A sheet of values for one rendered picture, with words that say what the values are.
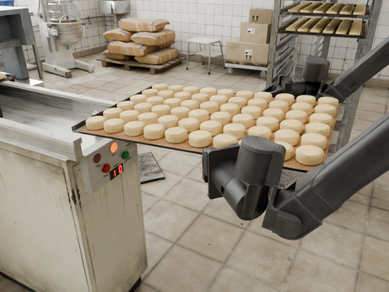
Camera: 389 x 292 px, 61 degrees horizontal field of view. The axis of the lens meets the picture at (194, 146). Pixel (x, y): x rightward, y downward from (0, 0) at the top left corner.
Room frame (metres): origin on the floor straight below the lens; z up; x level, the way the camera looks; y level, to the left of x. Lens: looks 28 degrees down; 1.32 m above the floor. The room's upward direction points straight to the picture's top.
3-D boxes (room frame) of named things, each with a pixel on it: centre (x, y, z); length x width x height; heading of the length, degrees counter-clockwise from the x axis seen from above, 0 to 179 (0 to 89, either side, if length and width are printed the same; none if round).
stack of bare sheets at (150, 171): (2.08, 0.56, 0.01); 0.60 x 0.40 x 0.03; 111
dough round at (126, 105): (0.88, 0.19, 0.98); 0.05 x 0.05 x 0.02
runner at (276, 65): (2.07, -0.57, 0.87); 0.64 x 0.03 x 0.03; 155
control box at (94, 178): (0.97, 0.28, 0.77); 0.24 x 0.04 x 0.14; 153
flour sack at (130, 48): (5.15, 0.94, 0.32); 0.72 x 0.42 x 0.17; 64
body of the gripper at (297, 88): (0.98, -0.29, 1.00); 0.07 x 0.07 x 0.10; 19
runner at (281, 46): (2.07, -0.57, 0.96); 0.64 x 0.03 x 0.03; 155
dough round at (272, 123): (0.71, -0.17, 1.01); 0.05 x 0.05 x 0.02
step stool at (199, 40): (5.07, -0.18, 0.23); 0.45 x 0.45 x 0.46; 52
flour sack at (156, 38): (5.19, 0.59, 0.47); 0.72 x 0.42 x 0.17; 155
